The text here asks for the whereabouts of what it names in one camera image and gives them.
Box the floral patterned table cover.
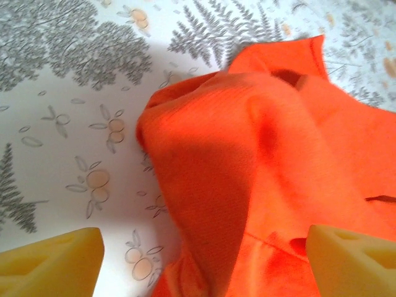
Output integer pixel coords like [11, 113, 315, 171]
[0, 0, 396, 297]

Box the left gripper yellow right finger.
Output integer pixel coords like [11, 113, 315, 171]
[305, 224, 396, 297]

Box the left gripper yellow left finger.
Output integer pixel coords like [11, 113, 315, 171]
[0, 226, 105, 297]

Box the bright orange t-shirt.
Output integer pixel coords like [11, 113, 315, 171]
[136, 34, 396, 297]

